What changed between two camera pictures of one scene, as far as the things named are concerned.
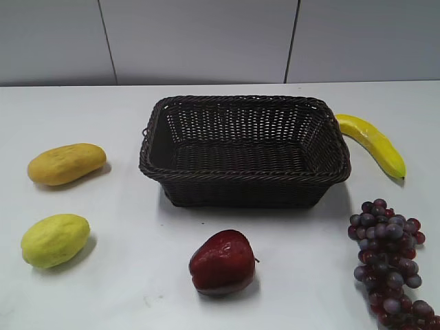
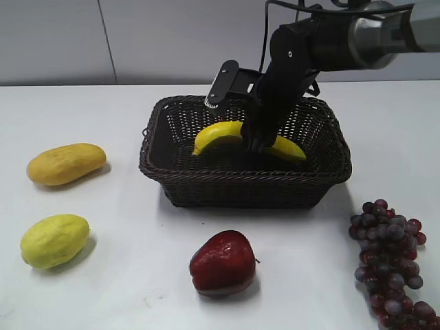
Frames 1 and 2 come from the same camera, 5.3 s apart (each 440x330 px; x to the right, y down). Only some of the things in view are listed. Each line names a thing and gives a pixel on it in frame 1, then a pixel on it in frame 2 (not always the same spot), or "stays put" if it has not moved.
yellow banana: (370, 135) to (284, 148)
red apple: (223, 263) stays put
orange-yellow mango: (65, 162) stays put
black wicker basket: (244, 152) stays put
